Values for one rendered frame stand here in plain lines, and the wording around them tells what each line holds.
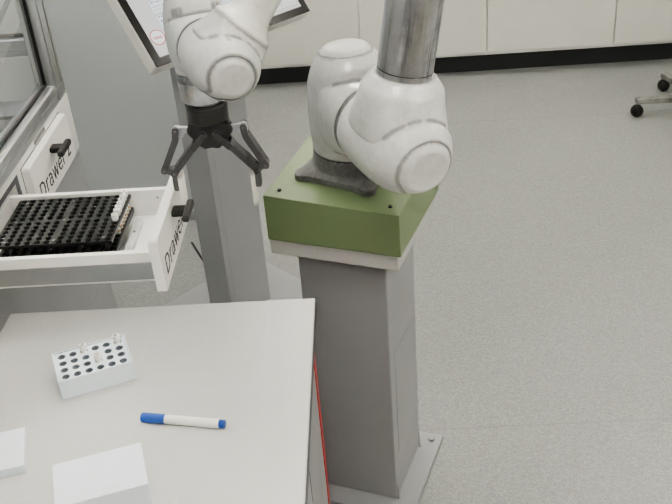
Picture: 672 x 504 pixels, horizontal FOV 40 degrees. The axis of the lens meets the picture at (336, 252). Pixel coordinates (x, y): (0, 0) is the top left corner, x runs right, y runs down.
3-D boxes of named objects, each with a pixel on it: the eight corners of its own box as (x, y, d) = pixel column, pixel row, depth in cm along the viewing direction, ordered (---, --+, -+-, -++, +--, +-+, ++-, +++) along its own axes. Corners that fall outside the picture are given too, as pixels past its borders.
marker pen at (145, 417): (227, 424, 144) (225, 416, 143) (224, 431, 143) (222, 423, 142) (144, 417, 147) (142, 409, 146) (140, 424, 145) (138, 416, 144)
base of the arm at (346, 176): (417, 146, 197) (416, 123, 194) (371, 198, 182) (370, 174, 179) (342, 131, 205) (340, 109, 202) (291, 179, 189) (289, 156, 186)
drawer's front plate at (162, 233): (190, 213, 190) (182, 165, 185) (167, 292, 166) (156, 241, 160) (182, 213, 191) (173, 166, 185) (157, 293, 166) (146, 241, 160)
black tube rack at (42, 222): (136, 222, 185) (130, 194, 182) (118, 270, 170) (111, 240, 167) (28, 228, 186) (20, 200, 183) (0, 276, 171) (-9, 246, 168)
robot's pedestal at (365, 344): (443, 439, 245) (440, 187, 204) (411, 523, 221) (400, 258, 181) (337, 418, 255) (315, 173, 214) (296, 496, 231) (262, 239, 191)
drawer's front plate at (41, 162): (76, 155, 219) (65, 112, 213) (41, 215, 194) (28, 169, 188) (68, 155, 219) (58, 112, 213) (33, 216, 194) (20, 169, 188)
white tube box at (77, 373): (127, 350, 162) (123, 333, 160) (137, 378, 155) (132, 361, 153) (56, 371, 158) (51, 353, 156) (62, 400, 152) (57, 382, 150)
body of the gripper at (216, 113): (231, 89, 168) (237, 136, 173) (185, 92, 168) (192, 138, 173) (226, 106, 161) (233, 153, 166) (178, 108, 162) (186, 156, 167)
